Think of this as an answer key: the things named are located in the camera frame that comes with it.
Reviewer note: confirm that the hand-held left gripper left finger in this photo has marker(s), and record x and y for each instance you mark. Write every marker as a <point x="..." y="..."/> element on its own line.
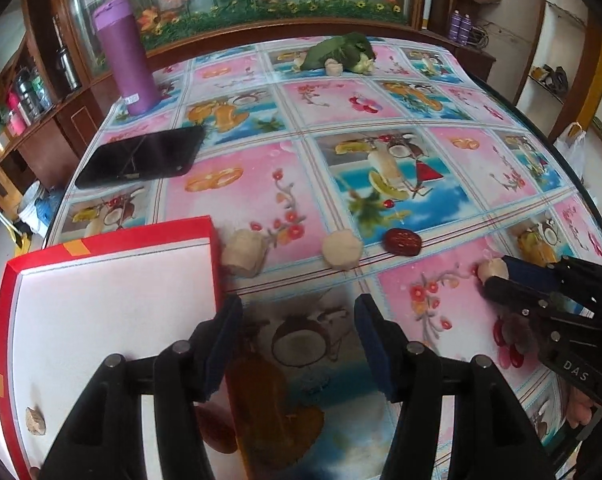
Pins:
<point x="220" y="355"/>

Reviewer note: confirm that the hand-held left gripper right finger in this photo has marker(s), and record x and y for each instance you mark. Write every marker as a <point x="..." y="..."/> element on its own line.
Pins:
<point x="376" y="355"/>

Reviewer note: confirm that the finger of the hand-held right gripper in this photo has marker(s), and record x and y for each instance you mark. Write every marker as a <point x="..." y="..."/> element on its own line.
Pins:
<point x="511" y="294"/>
<point x="528" y="272"/>

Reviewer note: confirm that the brown dried piece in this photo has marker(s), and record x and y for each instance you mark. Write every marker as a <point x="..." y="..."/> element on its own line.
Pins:
<point x="215" y="427"/>

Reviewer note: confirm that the red date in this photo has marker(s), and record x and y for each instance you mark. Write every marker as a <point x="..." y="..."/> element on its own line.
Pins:
<point x="403" y="241"/>

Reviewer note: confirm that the red box with white inside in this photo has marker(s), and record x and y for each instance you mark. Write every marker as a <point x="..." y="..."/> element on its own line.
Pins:
<point x="111" y="310"/>

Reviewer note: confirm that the brown walnut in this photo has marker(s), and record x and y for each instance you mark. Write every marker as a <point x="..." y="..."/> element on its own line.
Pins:
<point x="35" y="420"/>

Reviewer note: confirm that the person's right hand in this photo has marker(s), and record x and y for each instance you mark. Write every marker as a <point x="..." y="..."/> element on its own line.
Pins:
<point x="580" y="410"/>

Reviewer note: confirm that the round pale yam slice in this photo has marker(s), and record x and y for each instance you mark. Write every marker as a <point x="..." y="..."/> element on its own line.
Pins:
<point x="342" y="250"/>

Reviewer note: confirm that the white plastic bag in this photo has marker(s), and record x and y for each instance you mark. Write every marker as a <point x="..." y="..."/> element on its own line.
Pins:
<point x="573" y="147"/>

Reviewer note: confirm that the shoes on shelf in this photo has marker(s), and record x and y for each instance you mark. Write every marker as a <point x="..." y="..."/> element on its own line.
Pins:
<point x="553" y="79"/>

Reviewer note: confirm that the fruit print tablecloth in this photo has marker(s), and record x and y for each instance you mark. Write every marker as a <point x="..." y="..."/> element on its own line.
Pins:
<point x="311" y="170"/>

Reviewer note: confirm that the wooden side cabinet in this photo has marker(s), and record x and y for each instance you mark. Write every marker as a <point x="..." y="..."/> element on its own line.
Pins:
<point x="473" y="55"/>

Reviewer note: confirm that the white bucket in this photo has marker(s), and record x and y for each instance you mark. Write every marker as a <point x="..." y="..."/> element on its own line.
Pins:
<point x="31" y="207"/>

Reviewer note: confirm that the purple bottle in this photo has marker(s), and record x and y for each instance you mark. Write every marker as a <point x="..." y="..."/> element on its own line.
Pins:
<point x="465" y="29"/>
<point x="454" y="27"/>

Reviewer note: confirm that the pale cabbage stump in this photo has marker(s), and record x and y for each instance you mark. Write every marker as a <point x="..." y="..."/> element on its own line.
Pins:
<point x="364" y="63"/>

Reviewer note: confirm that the small beige vegetable piece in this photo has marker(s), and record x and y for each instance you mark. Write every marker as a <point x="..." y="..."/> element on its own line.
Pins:
<point x="335" y="67"/>

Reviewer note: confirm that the green leafy vegetable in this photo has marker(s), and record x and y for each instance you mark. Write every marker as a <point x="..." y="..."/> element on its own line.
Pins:
<point x="338" y="50"/>

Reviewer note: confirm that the purple tumbler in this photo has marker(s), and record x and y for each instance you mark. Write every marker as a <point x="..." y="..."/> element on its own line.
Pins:
<point x="126" y="55"/>

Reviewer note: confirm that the pink bottle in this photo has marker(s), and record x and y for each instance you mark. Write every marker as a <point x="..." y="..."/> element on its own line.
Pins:
<point x="17" y="112"/>

